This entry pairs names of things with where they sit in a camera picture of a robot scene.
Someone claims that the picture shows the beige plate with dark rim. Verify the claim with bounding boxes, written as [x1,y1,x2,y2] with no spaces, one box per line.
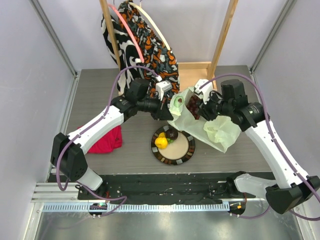
[150,124,196,166]

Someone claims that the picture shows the yellow fake pear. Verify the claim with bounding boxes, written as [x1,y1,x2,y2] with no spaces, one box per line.
[154,132,168,149]

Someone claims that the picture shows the wooden clothes rack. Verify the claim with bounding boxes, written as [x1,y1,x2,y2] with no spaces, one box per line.
[99,0,238,90]

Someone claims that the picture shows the dark purple fake mangosteen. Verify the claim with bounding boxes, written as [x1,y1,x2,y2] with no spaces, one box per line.
[164,128,179,144]

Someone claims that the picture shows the red cloth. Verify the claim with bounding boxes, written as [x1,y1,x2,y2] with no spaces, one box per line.
[87,125,123,154]

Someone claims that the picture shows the pale green plastic bag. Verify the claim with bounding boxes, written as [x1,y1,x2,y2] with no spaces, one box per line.
[168,87,241,153]

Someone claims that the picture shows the pink clothes hanger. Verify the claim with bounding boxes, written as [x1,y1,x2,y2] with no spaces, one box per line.
[108,4,145,64]

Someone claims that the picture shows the purple cable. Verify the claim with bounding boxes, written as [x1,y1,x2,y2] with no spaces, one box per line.
[198,72,320,221]
[56,65,161,218]

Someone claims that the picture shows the orange grey camouflage garment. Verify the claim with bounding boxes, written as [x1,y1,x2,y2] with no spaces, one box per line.
[118,0,180,100]

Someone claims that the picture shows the cream clothes hanger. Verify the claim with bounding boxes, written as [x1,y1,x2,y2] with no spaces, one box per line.
[128,1,172,51]

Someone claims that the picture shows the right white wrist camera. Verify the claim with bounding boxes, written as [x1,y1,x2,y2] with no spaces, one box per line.
[193,79,214,104]

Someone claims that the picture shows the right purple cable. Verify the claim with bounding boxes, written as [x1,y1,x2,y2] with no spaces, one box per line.
[198,72,320,221]

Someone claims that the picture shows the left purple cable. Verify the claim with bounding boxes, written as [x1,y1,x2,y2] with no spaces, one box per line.
[56,65,161,218]

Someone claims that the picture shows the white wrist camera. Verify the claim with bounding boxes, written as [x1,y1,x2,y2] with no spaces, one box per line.
[193,79,214,104]
[155,75,172,100]

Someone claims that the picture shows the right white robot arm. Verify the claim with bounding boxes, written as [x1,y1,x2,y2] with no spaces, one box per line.
[194,79,320,214]

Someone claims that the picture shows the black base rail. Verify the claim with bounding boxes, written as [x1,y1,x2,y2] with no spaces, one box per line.
[48,172,256,203]

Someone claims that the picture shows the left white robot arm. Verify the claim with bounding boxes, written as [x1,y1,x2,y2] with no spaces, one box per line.
[50,78,173,200]

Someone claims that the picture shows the dark red fake grapes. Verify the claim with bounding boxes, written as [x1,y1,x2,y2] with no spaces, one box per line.
[186,95,202,120]

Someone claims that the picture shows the white slotted cable duct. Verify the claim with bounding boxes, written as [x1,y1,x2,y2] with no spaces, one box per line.
[42,201,230,213]

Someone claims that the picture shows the zebra print garment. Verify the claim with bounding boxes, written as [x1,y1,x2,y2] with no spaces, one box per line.
[101,16,145,94]

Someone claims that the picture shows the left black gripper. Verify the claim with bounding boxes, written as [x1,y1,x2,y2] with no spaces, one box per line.
[137,93,174,121]

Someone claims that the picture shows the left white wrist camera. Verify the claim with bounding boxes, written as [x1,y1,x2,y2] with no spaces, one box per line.
[155,75,172,100]

